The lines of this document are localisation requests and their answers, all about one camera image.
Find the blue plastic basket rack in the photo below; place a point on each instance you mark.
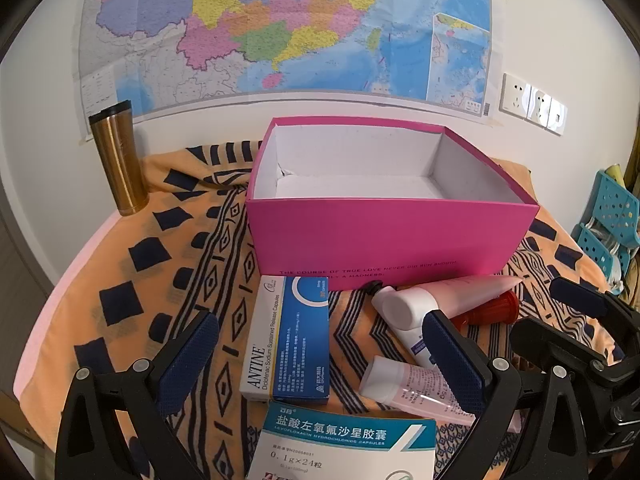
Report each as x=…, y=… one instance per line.
x=609, y=234

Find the blue Antine medicine box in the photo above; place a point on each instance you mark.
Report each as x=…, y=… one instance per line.
x=287, y=355

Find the white blue cream tube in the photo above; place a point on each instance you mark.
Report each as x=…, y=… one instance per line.
x=413, y=341

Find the teal white medicine box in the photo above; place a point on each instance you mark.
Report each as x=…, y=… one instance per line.
x=300, y=443

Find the white wall socket panel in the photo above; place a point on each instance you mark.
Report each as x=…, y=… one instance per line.
x=523, y=100

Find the wall map poster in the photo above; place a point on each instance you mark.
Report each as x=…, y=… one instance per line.
x=163, y=55

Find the small pink cream tube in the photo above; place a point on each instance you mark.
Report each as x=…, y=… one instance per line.
x=414, y=390

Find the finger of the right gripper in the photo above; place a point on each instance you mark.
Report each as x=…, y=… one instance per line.
x=546, y=347
x=616, y=317

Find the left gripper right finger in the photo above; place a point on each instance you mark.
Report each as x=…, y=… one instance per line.
x=552, y=442

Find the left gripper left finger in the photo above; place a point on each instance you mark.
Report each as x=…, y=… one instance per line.
x=91, y=443

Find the pink open cardboard box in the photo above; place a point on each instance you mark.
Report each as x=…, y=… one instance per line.
x=357, y=199

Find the large pink cream tube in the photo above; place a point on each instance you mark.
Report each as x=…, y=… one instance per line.
x=405, y=308

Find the gold travel tumbler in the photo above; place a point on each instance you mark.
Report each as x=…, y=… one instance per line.
x=113, y=131

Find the orange patterned blanket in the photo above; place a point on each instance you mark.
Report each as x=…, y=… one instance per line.
x=142, y=278

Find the red plastic hammer toy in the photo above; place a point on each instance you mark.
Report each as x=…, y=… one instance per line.
x=503, y=309

